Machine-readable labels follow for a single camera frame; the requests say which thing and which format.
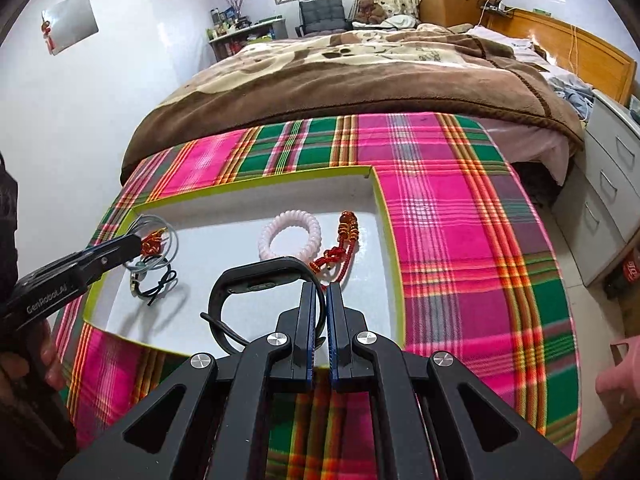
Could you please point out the brown beige blanket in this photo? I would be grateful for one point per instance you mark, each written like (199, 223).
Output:
(325, 80)

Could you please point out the wooden headboard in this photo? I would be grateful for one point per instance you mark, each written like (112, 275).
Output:
(575, 45)

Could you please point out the black wristband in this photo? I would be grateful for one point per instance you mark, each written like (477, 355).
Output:
(260, 266)

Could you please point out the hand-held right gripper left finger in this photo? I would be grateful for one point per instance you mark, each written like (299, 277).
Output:
(305, 320)

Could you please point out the red soda bottle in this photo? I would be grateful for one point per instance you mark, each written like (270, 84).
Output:
(632, 270)

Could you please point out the white power strip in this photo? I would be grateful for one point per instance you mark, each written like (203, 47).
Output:
(492, 6)

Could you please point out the grey drawer cabinet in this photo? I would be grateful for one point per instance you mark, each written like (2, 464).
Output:
(610, 175)

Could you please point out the red-orange beaded charm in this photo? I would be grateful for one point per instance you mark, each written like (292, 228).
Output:
(345, 222)

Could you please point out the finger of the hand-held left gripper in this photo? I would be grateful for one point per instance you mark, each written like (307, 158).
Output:
(115, 255)
(107, 244)

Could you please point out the brown teddy bear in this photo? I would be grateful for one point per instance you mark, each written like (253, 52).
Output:
(369, 7)

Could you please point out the person's left hand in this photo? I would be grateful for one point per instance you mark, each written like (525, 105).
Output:
(52, 360)

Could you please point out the red knot ornament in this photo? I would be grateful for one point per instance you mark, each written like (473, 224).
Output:
(152, 246)

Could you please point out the pale rumpled bed linen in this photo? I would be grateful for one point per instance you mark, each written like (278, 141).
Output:
(560, 75)

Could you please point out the white pillow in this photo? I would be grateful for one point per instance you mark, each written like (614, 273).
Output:
(400, 21)

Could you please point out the pink plastic stool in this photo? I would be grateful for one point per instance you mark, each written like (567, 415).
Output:
(620, 370)

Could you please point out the shiny wall panel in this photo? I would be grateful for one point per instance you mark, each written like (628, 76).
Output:
(72, 22)

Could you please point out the cluttered desk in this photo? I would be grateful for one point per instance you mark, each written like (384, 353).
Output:
(245, 35)

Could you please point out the yellow-green shallow cardboard box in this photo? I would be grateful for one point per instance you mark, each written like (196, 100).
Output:
(225, 230)

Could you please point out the red hanging wall ornament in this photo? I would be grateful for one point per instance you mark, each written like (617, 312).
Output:
(48, 35)

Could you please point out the pink green plaid cloth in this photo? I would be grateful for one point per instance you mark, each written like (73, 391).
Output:
(450, 235)

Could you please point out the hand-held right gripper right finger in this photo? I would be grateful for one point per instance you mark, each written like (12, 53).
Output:
(337, 320)

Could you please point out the black chair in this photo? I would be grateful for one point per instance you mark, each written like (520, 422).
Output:
(322, 15)

